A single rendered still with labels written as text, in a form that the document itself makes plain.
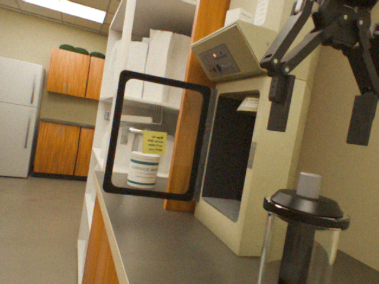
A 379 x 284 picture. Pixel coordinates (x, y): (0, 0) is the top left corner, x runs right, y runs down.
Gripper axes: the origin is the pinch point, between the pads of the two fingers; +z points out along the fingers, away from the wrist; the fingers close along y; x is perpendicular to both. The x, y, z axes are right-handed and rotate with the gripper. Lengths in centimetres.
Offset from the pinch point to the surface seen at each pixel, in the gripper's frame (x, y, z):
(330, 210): 4.4, 0.2, 9.7
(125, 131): -67, 15, 7
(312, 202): 3.4, 2.2, 9.1
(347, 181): -45, -56, 12
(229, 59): -45.9, -7.2, -17.5
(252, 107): -44.1, -15.9, -5.7
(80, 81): -557, 22, -43
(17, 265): -229, 52, 127
